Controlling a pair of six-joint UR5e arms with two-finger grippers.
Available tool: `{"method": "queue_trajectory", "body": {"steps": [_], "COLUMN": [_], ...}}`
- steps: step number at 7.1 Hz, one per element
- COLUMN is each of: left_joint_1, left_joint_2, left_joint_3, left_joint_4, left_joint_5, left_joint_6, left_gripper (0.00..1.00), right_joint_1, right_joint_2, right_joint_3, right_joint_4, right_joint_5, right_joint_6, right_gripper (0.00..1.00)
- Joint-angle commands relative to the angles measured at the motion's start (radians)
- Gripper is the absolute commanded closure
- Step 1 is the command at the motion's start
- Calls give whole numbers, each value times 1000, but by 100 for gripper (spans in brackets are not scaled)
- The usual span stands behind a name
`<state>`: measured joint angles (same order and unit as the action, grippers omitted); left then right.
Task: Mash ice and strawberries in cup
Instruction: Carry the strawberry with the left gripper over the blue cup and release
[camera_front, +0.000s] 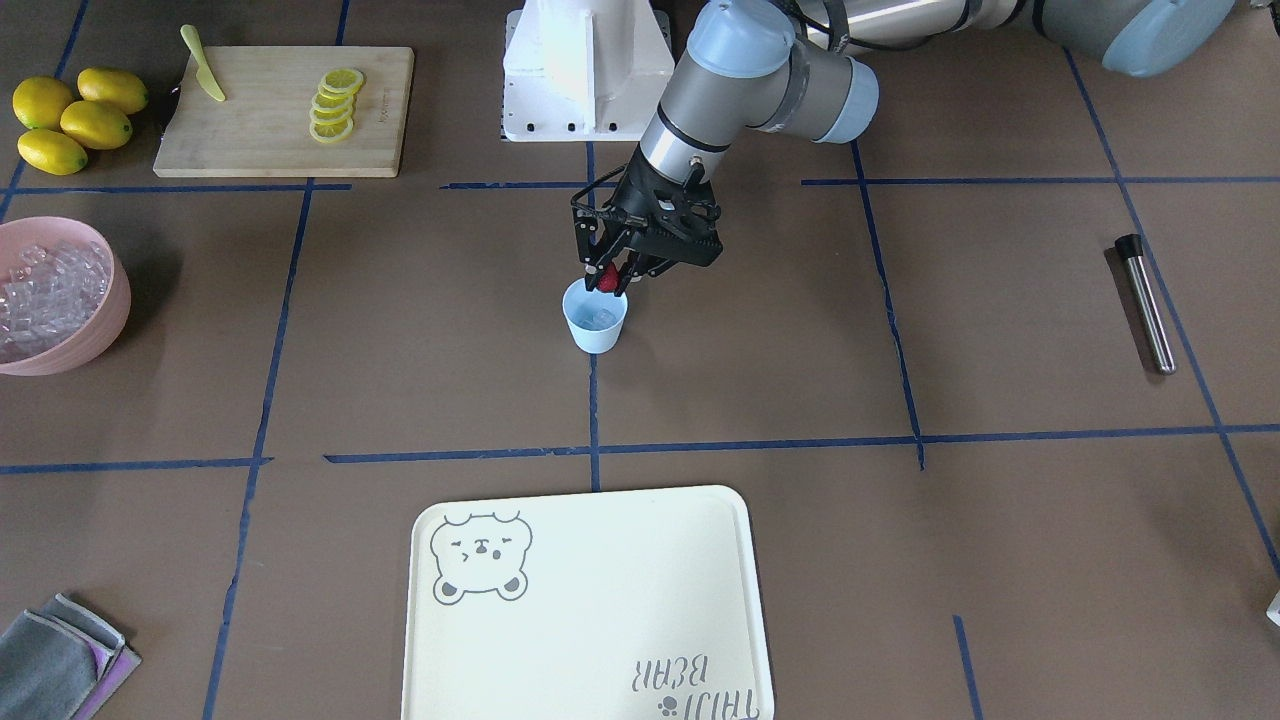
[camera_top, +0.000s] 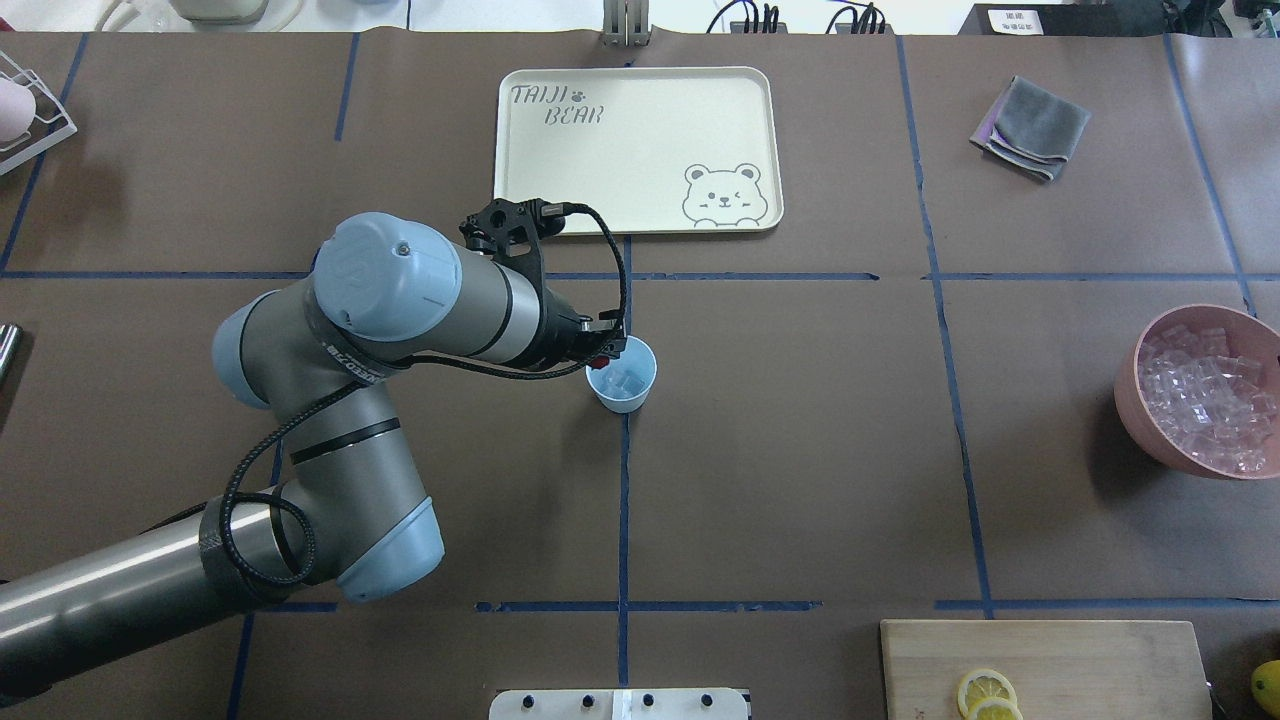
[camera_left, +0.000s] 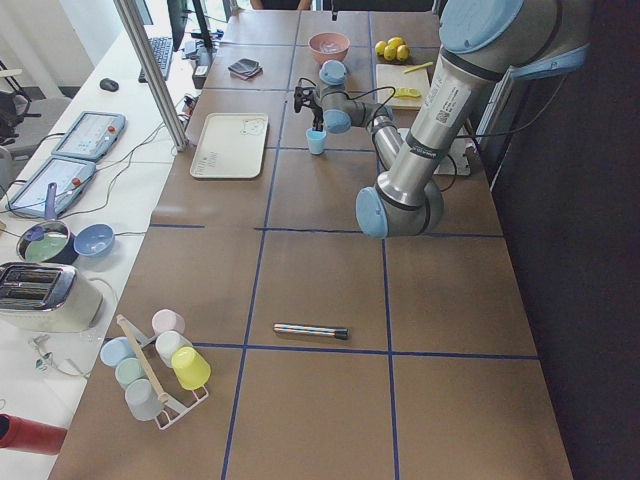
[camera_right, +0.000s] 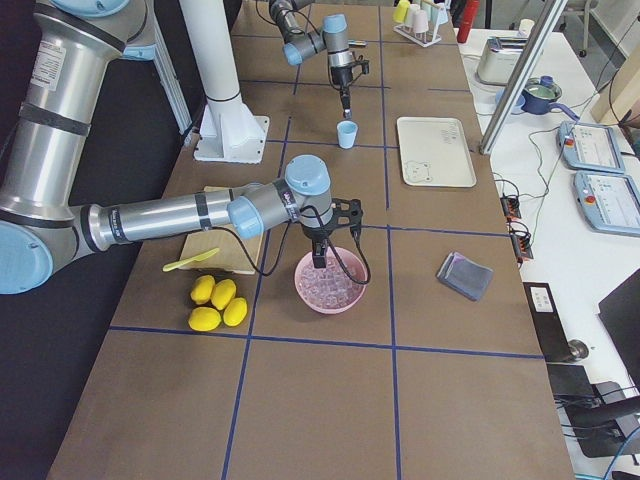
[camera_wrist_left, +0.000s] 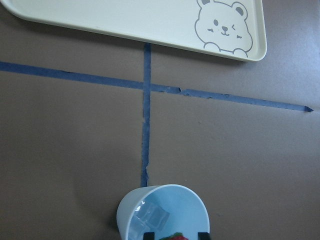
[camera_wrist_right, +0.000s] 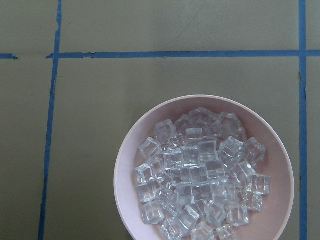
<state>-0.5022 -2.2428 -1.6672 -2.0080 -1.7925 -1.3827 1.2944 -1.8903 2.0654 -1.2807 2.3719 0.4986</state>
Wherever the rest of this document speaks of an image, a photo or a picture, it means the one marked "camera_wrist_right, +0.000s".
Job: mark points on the pink bowl of ice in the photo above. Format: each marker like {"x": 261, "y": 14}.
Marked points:
{"x": 203, "y": 167}

